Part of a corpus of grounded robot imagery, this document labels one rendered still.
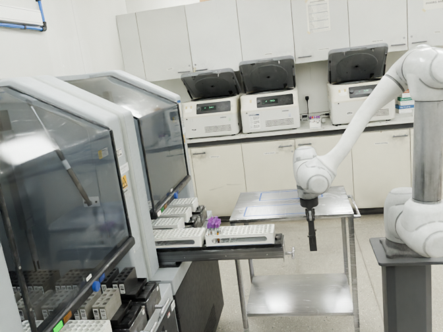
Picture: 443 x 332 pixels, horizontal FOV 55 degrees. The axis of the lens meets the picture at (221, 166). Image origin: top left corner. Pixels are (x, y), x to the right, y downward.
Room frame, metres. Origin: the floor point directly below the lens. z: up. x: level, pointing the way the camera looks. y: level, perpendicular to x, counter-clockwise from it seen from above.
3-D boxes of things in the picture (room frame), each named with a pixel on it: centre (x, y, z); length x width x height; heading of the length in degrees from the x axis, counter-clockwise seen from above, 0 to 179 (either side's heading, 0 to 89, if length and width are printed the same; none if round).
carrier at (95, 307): (1.27, 0.44, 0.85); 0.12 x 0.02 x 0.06; 168
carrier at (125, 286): (1.41, 0.39, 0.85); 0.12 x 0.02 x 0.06; 169
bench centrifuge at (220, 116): (4.40, 0.00, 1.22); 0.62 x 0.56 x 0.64; 166
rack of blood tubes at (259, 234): (1.73, -0.04, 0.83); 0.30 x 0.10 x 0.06; 78
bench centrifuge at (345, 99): (4.11, -1.41, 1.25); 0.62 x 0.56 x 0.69; 168
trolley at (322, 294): (2.15, -0.35, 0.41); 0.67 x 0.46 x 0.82; 79
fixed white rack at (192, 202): (2.27, 0.31, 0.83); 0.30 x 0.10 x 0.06; 78
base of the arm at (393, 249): (1.71, -0.75, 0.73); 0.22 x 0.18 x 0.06; 168
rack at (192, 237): (1.80, 0.27, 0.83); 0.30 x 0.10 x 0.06; 78
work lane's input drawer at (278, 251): (1.76, 0.09, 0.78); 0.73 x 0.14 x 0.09; 78
